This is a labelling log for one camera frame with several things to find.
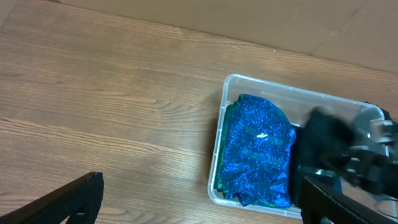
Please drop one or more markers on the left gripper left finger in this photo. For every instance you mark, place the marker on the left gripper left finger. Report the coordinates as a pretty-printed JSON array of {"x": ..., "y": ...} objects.
[{"x": 76, "y": 202}]

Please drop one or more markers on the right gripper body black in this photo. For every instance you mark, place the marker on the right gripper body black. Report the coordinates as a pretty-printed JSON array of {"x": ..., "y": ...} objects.
[{"x": 371, "y": 145}]

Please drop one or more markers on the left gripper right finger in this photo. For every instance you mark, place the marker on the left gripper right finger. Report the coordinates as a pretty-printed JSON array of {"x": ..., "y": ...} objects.
[{"x": 317, "y": 200}]

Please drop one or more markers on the black cloth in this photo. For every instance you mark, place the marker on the black cloth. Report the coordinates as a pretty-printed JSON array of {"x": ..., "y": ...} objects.
[{"x": 322, "y": 134}]

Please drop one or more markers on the blue green sequin cloth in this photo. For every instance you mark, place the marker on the blue green sequin cloth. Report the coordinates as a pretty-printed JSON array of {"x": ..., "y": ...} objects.
[{"x": 254, "y": 156}]

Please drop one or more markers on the clear plastic storage bin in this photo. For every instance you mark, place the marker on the clear plastic storage bin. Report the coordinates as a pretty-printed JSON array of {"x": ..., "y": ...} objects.
[{"x": 295, "y": 103}]

